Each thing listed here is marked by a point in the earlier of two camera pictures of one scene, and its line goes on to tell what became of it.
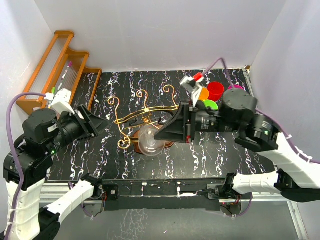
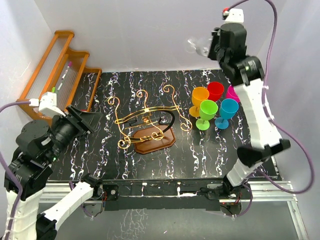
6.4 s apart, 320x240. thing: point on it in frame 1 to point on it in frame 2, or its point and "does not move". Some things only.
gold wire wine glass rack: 130,123 does not move
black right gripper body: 211,121 to 220,55
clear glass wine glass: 148,145 to 200,45
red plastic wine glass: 216,90 does not move
